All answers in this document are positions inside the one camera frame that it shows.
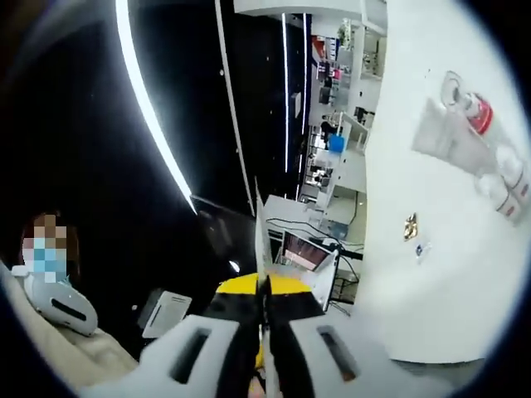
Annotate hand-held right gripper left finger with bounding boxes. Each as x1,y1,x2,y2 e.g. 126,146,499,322
78,273,266,398

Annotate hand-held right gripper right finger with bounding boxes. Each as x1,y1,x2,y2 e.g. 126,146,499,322
265,275,453,398

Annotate green black skincare sachet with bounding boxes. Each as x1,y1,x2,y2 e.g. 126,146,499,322
253,177,278,398

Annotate small clear skincare sachet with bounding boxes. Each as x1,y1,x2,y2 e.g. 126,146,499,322
414,241,432,265

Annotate gold foil skincare sachet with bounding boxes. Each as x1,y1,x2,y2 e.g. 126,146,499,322
403,212,419,242

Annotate white skincare bottle red collar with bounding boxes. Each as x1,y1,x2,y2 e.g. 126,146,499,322
439,70,514,154

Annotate background storage shelves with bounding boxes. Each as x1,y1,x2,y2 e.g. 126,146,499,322
298,16,389,200

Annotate open laptop computer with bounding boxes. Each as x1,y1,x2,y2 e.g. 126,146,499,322
259,194,342,313

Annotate person's beige printed shirt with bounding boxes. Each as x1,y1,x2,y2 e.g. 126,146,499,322
0,256,140,393

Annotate white chest device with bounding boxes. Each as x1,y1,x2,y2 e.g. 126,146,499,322
11,265,100,337

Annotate person's head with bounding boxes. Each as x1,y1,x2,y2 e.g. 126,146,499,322
19,210,80,287

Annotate curved ceiling light strip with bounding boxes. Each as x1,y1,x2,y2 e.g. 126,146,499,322
114,0,199,216

